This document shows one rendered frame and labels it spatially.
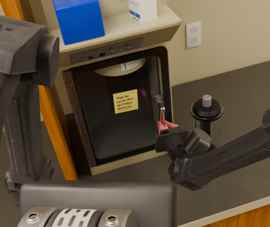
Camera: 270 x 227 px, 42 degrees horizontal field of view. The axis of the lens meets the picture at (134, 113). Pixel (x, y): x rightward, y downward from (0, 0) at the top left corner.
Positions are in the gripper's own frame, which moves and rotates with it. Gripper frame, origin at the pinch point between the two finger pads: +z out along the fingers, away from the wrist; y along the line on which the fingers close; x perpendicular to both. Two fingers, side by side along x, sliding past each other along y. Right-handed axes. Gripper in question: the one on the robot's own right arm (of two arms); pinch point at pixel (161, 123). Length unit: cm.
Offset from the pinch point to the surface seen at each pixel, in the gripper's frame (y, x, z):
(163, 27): 3.3, -35.4, -5.3
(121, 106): 11.9, -5.8, 4.9
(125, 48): 11.1, -27.6, 1.2
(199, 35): -35, -4, 48
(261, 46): -69, 6, 48
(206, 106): -13.9, -5.6, -2.3
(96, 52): 19.5, -29.1, -1.1
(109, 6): 14.0, -37.7, 6.2
